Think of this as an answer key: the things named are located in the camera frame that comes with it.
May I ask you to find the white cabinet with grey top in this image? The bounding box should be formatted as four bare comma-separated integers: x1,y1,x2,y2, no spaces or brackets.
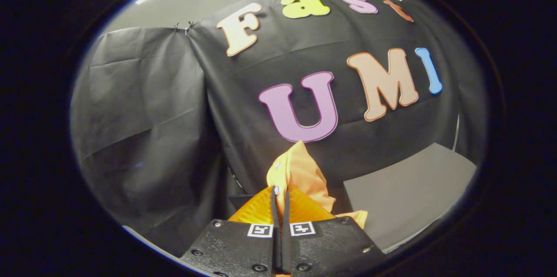
344,142,478,254

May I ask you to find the orange garment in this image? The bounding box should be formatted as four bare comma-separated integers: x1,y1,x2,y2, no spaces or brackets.
266,140,368,230

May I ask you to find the black backdrop cloth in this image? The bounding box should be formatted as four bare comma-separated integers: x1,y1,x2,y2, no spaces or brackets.
70,0,488,258

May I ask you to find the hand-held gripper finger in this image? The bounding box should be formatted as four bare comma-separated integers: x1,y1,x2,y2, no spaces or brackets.
179,186,282,277
282,186,386,277

